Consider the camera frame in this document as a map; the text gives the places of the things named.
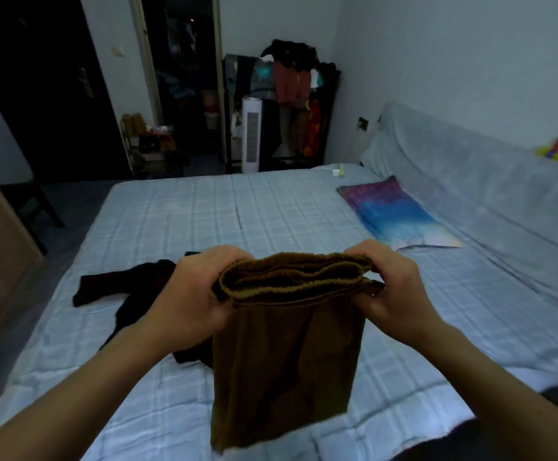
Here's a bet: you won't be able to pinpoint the dark wooden stool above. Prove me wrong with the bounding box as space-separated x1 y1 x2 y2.
0 180 66 256

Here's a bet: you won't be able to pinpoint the person's left hand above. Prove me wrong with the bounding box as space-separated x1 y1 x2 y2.
139 245 255 353

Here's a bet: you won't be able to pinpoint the pile of hanging clothes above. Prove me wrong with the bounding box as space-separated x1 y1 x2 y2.
224 39 341 159

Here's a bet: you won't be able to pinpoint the brown trousers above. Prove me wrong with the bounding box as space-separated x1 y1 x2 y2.
210 252 386 453

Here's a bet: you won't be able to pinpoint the person's left forearm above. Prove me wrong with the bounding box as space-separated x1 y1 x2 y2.
0 321 174 461

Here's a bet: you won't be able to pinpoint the dark wooden door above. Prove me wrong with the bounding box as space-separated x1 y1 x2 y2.
0 0 132 184

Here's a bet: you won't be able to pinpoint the person's right hand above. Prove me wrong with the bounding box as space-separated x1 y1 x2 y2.
344 239 445 350

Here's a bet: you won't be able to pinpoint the grey padded headboard cover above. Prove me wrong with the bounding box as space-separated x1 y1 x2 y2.
360 101 558 293

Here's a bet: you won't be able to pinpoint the black clothes rack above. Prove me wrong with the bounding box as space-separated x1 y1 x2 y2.
222 53 342 173

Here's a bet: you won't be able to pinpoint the white tower fan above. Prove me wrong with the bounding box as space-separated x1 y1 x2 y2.
241 97 263 174

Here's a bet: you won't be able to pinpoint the person's right forearm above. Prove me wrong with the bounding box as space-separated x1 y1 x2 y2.
416 319 558 461

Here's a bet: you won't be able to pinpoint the purple and blue pillow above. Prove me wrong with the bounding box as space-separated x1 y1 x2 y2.
336 175 463 251

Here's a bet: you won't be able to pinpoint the black garment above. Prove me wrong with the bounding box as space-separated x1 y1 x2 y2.
72 252 217 369

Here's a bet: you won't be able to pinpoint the yellow and red toy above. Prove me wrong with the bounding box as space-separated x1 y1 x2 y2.
536 137 558 162

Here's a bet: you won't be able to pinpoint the small cluttered shelf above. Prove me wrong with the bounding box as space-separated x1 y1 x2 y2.
120 113 186 180

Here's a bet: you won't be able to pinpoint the blue checked bed sheet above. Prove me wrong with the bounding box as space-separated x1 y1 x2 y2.
0 164 558 461

